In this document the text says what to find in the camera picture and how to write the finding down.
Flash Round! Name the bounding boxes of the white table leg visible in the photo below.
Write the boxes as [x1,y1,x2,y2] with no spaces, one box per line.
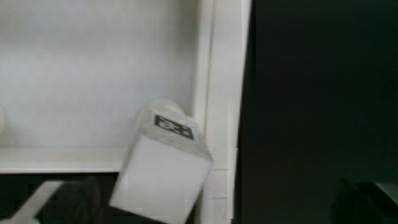
[109,99,213,224]

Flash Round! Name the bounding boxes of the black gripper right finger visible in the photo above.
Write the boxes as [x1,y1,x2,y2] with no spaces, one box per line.
[330,178,398,224]

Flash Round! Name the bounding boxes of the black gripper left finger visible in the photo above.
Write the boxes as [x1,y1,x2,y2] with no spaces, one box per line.
[3,175,106,224]

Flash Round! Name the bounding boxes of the white square table top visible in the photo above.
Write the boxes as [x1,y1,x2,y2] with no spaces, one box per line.
[0,0,252,224]

